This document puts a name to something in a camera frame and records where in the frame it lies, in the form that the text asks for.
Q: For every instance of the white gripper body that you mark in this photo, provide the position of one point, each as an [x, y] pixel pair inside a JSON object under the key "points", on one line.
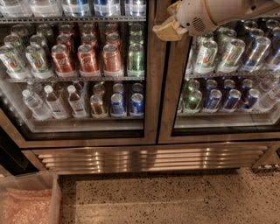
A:
{"points": [[192, 15]]}

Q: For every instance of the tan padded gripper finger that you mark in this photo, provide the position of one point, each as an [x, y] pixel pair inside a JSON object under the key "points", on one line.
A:
{"points": [[169, 30]]}

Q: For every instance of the glass fridge door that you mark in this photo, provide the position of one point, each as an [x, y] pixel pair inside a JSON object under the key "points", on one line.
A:
{"points": [[72, 23], [256, 117]]}

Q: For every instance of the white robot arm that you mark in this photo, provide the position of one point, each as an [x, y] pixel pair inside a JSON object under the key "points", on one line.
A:
{"points": [[231, 10]]}

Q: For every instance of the fridge 7up can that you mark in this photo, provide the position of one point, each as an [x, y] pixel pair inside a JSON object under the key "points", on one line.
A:
{"points": [[231, 56], [205, 59]]}

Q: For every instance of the right fridge green can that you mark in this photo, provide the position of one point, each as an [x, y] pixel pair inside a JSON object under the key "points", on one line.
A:
{"points": [[192, 104]]}

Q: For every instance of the fridge blue can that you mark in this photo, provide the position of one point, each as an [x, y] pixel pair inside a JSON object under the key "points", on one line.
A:
{"points": [[212, 101], [233, 97]]}

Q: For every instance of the steel fridge bottom grille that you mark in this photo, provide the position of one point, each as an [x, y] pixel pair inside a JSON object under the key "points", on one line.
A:
{"points": [[155, 158]]}

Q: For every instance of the green soda can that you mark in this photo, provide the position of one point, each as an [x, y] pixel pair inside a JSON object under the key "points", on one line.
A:
{"points": [[135, 65]]}

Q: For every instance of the front right cola can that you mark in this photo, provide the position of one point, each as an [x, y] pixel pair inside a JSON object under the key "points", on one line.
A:
{"points": [[113, 66]]}

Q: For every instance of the cola can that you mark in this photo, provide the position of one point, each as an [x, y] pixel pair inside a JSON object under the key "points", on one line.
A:
{"points": [[113, 66], [62, 59], [89, 66]]}

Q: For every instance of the tall silver blue can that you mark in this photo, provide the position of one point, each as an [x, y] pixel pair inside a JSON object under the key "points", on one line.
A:
{"points": [[253, 58]]}

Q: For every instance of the left blue can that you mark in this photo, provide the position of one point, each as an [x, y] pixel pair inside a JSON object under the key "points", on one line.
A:
{"points": [[117, 105]]}

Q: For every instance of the front middle cola can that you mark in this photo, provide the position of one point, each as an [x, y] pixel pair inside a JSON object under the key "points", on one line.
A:
{"points": [[89, 66]]}

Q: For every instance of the gold drink can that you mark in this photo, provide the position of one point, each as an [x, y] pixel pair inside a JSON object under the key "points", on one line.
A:
{"points": [[98, 108]]}

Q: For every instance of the front left cola can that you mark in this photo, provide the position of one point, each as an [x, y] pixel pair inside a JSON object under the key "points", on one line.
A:
{"points": [[62, 59]]}

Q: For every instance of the right water bottle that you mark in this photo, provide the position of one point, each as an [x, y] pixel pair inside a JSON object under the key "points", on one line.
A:
{"points": [[77, 102]]}

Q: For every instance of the water bottle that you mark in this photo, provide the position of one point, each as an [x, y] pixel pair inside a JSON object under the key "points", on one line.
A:
{"points": [[36, 105], [56, 103], [77, 102]]}

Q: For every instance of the middle water bottle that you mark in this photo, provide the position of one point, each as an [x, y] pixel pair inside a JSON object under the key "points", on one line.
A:
{"points": [[56, 103]]}

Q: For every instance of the left water bottle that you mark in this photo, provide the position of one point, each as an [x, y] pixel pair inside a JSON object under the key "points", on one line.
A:
{"points": [[36, 105]]}

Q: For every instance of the front left 7up can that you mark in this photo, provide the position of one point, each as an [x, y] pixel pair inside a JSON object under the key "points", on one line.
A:
{"points": [[14, 62]]}

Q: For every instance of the clear plastic bin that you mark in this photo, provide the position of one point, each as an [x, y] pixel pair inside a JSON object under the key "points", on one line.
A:
{"points": [[42, 180]]}

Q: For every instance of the pink bubble wrap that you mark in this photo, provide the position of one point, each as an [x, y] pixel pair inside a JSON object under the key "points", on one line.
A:
{"points": [[25, 206]]}

